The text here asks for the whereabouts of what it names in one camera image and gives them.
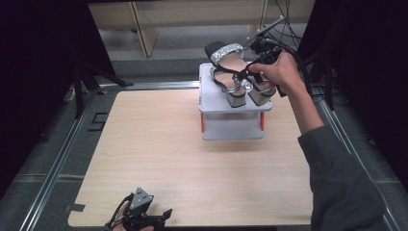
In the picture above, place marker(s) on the black metal stand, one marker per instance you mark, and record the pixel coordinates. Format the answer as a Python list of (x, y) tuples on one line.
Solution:
[(86, 80)]

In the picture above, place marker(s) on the person's left hand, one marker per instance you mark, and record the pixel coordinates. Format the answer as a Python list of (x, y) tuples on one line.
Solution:
[(123, 226)]

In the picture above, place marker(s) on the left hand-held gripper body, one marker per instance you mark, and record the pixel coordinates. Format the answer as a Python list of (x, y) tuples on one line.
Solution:
[(139, 205)]

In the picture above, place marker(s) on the metal floor rail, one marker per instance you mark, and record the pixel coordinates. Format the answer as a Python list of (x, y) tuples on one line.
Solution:
[(150, 85), (349, 144), (54, 173)]

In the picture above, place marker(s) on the person's right hand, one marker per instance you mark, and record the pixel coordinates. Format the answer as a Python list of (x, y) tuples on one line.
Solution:
[(282, 73)]

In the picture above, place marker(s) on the grey two-tier shoe rack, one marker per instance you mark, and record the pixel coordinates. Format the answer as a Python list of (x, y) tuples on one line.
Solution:
[(224, 128)]

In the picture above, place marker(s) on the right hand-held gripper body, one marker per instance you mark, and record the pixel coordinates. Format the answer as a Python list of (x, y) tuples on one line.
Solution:
[(267, 48)]

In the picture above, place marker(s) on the beige wooden cabinet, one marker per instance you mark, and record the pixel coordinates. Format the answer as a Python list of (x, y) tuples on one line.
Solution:
[(205, 16)]

